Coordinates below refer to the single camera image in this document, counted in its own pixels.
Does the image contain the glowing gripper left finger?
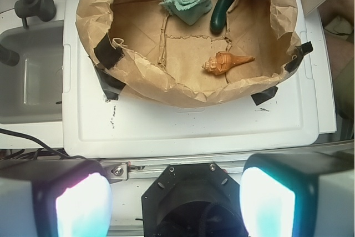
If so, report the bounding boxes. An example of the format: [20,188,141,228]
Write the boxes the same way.
[1,159,113,236]

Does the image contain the dark grey faucet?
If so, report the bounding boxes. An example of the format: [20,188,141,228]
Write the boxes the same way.
[0,0,57,67]

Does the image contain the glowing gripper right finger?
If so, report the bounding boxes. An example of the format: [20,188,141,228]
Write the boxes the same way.
[240,152,354,236]

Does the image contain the orange conch seashell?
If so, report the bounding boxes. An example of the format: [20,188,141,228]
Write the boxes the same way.
[201,51,255,75]

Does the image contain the dark green cucumber toy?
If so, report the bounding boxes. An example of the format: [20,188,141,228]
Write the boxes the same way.
[210,0,234,34]

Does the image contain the black cable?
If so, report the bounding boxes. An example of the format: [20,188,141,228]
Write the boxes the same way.
[0,128,84,160]

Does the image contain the teal blue cloth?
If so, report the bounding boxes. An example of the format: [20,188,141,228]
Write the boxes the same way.
[159,0,212,26]

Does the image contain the aluminium frame rail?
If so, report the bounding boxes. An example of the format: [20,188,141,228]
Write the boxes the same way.
[99,141,355,185]

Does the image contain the grey sink basin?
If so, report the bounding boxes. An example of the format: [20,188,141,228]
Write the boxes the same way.
[1,21,63,124]

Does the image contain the brown paper bag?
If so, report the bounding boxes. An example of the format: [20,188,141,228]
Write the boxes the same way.
[76,0,303,108]

